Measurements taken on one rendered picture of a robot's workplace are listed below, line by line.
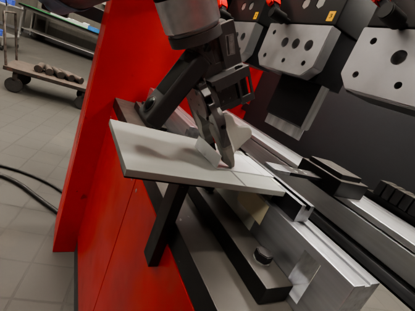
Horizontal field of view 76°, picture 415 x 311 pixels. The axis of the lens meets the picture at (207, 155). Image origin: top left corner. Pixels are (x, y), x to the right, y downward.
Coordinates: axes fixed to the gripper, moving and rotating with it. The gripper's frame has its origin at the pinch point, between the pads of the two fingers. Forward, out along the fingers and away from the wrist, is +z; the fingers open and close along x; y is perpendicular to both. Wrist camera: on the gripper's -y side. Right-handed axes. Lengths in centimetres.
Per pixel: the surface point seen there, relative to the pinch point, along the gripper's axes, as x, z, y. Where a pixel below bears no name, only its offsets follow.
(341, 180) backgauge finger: -5.5, 18.0, 23.3
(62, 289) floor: 62, 72, -70
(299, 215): -13.0, 8.1, 5.5
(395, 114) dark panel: 8, 24, 60
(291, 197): -10.6, 6.6, 6.3
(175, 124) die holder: 39.8, 11.4, 3.1
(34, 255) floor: 84, 65, -79
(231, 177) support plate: -6.6, 0.0, -1.2
